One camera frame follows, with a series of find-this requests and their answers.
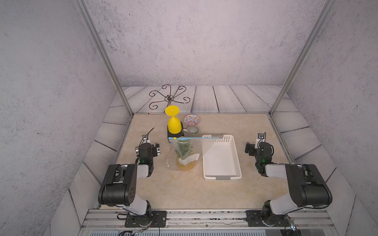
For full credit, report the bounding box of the yellow green toy pineapple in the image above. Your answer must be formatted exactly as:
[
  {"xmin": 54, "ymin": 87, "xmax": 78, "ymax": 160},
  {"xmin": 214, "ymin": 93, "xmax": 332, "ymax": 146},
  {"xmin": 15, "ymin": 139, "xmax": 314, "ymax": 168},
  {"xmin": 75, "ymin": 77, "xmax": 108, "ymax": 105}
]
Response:
[{"xmin": 175, "ymin": 140, "xmax": 195, "ymax": 171}]

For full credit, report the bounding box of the clear zip-top plastic bag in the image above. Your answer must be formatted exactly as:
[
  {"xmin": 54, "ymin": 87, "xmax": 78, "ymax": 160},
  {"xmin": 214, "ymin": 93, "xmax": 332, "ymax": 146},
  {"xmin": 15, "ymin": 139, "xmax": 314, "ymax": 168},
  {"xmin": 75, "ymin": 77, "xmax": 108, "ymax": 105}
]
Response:
[{"xmin": 166, "ymin": 136, "xmax": 218, "ymax": 171}]

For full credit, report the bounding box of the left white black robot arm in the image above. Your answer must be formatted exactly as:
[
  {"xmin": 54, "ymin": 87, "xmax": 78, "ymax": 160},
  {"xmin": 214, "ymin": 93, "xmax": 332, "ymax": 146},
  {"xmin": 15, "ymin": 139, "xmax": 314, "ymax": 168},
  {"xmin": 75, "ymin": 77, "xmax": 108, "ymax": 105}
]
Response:
[{"xmin": 98, "ymin": 142, "xmax": 160, "ymax": 218}]

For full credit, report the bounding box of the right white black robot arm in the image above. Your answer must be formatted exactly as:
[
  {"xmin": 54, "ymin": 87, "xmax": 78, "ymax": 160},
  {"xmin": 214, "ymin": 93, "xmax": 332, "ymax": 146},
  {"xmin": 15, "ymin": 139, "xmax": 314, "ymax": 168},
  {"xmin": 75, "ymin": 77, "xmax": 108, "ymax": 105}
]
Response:
[{"xmin": 245, "ymin": 142, "xmax": 333, "ymax": 225}]

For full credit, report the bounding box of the yellow plastic wine glass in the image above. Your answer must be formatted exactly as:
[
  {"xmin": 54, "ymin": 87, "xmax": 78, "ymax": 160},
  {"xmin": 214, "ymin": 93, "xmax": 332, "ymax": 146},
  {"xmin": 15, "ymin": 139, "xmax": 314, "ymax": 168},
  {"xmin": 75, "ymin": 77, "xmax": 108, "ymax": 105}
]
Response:
[{"xmin": 165, "ymin": 105, "xmax": 182, "ymax": 134}]

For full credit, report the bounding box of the white perforated plastic tray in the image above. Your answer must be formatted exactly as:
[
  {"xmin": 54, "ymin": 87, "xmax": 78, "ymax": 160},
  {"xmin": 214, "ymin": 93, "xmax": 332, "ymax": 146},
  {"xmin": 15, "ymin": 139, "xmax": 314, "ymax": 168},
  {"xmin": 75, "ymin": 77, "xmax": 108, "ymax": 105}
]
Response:
[{"xmin": 202, "ymin": 134, "xmax": 242, "ymax": 182}]

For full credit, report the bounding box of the clear ribbed glass cup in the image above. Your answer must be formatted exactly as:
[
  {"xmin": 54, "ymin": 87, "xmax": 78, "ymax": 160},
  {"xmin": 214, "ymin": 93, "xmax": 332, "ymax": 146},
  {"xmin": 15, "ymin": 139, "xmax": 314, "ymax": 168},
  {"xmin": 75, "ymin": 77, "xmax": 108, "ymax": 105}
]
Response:
[{"xmin": 184, "ymin": 126, "xmax": 201, "ymax": 138}]

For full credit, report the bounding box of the red blue patterned bowl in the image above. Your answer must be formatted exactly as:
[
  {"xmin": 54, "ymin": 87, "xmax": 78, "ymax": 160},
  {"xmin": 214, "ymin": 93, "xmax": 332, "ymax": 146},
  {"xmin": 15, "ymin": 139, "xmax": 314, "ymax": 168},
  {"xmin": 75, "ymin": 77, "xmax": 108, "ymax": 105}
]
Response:
[{"xmin": 184, "ymin": 114, "xmax": 200, "ymax": 126}]

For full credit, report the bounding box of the metal stand with dark base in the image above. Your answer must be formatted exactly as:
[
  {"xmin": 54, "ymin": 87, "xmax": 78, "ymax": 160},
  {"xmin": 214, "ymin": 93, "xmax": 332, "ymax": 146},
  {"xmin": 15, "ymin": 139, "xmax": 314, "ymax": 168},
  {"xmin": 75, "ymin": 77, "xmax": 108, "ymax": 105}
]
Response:
[{"xmin": 149, "ymin": 84, "xmax": 191, "ymax": 141}]

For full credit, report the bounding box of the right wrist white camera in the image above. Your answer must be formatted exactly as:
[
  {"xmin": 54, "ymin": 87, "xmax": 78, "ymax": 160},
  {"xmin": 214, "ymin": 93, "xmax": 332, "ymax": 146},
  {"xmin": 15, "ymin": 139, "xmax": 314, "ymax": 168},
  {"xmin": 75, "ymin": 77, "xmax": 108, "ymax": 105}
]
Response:
[{"xmin": 257, "ymin": 133, "xmax": 266, "ymax": 142}]

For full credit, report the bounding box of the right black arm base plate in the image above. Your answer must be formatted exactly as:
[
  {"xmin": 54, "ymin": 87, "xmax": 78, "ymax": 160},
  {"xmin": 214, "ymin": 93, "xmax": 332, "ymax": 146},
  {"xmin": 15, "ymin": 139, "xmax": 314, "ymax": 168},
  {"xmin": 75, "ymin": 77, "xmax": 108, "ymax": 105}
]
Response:
[{"xmin": 245, "ymin": 210, "xmax": 290, "ymax": 227}]

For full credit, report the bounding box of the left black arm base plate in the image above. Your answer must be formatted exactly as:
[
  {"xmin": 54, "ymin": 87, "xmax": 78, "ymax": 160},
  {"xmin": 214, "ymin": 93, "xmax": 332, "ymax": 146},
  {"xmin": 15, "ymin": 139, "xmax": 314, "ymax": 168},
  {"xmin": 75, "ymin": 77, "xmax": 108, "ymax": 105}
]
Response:
[{"xmin": 125, "ymin": 210, "xmax": 167, "ymax": 228}]

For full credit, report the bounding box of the aluminium front rail frame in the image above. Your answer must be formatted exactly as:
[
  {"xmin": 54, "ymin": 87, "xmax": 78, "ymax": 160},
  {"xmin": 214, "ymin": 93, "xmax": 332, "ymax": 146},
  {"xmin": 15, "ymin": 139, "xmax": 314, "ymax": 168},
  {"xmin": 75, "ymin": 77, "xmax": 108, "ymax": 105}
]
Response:
[{"xmin": 81, "ymin": 208, "xmax": 338, "ymax": 236}]

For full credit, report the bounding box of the left aluminium frame post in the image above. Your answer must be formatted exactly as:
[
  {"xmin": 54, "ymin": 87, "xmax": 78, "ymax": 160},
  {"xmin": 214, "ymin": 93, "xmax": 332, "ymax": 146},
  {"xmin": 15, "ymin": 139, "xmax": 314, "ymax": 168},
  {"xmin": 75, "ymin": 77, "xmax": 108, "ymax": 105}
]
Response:
[{"xmin": 74, "ymin": 0, "xmax": 133, "ymax": 117}]

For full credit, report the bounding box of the aluminium frame post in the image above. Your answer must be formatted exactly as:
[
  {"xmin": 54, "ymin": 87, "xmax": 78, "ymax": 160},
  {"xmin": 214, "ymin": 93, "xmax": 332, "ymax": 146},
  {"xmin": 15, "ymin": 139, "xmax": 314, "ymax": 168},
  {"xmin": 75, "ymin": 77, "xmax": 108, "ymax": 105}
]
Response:
[
  {"xmin": 269, "ymin": 0, "xmax": 336, "ymax": 117},
  {"xmin": 74, "ymin": 0, "xmax": 133, "ymax": 117}
]

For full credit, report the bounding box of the right aluminium frame post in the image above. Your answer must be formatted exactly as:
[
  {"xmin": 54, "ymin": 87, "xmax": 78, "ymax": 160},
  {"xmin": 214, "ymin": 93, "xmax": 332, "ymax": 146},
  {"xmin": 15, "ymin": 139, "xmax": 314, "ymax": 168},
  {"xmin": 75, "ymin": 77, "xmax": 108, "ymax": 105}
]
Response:
[{"xmin": 269, "ymin": 0, "xmax": 336, "ymax": 117}]

